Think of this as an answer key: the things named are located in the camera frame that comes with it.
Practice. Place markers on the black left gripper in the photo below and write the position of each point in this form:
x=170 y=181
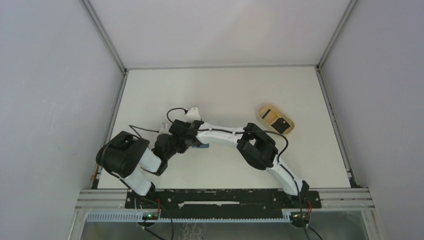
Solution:
x=183 y=146

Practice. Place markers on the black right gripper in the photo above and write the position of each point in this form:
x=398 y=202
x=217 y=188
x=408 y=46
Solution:
x=190 y=124

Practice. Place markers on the blue leather card holder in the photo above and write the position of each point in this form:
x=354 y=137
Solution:
x=201 y=146

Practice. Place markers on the gold magnetic stripe card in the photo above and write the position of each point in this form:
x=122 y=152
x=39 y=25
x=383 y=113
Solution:
x=269 y=115

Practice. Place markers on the grey VIP credit card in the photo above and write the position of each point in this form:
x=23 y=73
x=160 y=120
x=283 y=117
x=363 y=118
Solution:
x=281 y=125

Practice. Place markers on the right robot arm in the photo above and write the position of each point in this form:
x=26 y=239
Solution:
x=261 y=149

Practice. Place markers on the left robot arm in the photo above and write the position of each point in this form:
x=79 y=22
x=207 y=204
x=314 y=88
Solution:
x=127 y=156

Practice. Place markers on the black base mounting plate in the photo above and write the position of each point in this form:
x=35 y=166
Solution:
x=204 y=203

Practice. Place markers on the beige oval tray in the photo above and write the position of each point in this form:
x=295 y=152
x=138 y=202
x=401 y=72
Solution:
x=280 y=113

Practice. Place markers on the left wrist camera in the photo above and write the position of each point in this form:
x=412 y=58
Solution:
x=164 y=128

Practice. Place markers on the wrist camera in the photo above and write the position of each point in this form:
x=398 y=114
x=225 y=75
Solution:
x=164 y=128
x=193 y=114

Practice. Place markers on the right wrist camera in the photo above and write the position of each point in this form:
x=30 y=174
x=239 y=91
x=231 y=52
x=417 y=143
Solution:
x=193 y=114

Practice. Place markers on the white cable duct strip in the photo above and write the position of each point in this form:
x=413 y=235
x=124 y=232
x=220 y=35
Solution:
x=150 y=217

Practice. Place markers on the aluminium frame rails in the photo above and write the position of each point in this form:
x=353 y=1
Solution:
x=332 y=199

